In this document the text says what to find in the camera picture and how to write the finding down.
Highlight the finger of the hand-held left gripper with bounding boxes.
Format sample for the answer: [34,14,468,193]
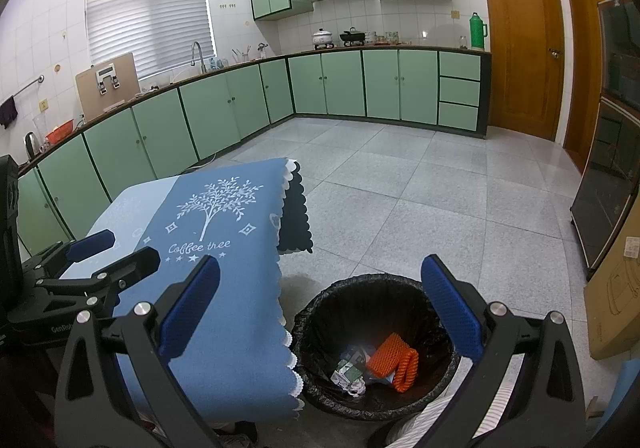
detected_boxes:
[35,247,161,315]
[22,230,116,280]

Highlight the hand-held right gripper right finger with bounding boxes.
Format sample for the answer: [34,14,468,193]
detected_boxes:
[420,254,587,448]

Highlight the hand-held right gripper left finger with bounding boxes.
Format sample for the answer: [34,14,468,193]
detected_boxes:
[54,254,222,448]

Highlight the orange foam fruit net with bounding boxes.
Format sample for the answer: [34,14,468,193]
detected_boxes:
[366,332,420,393]

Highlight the green white drink carton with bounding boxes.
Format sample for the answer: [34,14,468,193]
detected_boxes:
[332,352,368,386]

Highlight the black lined trash bin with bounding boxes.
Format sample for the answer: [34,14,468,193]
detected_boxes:
[291,273,461,421]

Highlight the blue tree print tablecloth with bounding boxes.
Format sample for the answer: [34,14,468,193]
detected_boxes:
[60,158,306,421]

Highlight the white striped cloth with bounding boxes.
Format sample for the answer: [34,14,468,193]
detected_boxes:
[387,368,523,448]

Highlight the metal kettle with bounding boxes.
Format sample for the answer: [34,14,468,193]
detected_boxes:
[23,131,43,160]

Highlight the red basin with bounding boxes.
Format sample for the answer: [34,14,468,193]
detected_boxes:
[45,121,76,143]

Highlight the dark scalloped cloth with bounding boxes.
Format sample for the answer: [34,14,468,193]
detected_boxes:
[277,161,313,254]

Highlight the dark shoe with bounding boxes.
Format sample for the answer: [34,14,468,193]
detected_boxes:
[210,420,258,448]

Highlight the dark towel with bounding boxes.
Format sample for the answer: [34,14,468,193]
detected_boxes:
[0,97,19,129]

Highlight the large cardboard box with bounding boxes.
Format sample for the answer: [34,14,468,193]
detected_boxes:
[584,208,640,361]

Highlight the metal towel bar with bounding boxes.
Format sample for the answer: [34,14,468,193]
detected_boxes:
[12,75,45,99]

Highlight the black glass front cabinet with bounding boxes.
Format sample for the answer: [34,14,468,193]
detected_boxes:
[571,0,640,281]

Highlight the white window blind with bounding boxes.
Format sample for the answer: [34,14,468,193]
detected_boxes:
[85,0,217,82]

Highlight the green base cabinets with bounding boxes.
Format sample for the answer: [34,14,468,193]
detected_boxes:
[17,48,493,254]

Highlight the plain wooden door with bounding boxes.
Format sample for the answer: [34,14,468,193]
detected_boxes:
[561,0,621,174]

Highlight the green thermos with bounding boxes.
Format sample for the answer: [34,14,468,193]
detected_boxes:
[468,12,488,50]

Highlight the wooden door with handle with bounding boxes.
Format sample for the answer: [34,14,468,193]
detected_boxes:
[477,0,566,143]

